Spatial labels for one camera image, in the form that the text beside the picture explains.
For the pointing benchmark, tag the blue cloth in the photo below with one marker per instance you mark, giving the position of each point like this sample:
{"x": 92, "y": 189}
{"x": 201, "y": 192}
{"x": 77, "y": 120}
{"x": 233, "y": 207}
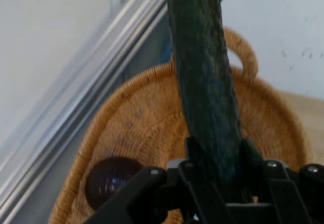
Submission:
{"x": 167, "y": 53}

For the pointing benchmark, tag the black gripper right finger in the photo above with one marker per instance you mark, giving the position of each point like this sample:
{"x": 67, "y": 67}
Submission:
{"x": 283, "y": 193}

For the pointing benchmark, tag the dark green cucumber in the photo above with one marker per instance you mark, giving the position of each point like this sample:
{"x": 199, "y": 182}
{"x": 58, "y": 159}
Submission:
{"x": 202, "y": 82}

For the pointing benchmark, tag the dark red onion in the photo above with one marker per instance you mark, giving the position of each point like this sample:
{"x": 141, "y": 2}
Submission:
{"x": 108, "y": 181}

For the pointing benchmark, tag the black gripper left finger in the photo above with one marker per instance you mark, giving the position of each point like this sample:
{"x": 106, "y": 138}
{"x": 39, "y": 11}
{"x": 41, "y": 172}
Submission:
{"x": 152, "y": 196}

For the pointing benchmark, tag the woven wicker basket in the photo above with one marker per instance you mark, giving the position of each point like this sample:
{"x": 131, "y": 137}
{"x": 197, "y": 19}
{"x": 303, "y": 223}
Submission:
{"x": 152, "y": 123}

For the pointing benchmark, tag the aluminium frame rail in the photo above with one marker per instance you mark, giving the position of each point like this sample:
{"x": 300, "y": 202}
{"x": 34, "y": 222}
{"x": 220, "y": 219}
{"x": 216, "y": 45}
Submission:
{"x": 83, "y": 95}

